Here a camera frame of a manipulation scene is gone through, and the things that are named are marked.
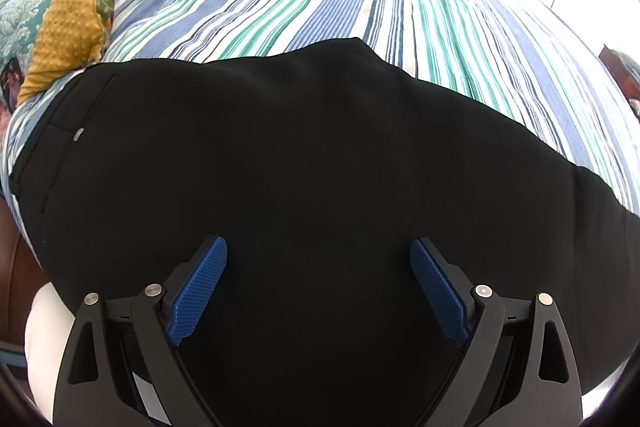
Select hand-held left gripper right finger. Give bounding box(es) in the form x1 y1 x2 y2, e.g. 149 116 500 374
410 237 583 427

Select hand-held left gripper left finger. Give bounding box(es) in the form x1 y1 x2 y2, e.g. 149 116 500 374
52 234 229 427

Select black pants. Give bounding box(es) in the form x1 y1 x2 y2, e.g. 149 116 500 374
10 37 640 427

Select white cloth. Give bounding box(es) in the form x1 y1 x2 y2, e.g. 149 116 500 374
22 281 78 425

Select brown wooden cabinet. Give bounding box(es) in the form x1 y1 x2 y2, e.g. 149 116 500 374
598 46 628 90

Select dark printed cloth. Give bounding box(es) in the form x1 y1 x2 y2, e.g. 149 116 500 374
0 58 24 110

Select teal folded clothes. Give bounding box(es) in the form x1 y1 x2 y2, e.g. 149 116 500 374
614 51 640 84

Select orange floral yellow blanket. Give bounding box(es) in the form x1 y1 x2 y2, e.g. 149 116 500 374
17 0 297 106

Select teal patterned pillow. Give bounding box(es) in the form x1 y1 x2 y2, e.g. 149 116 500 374
0 0 71 72

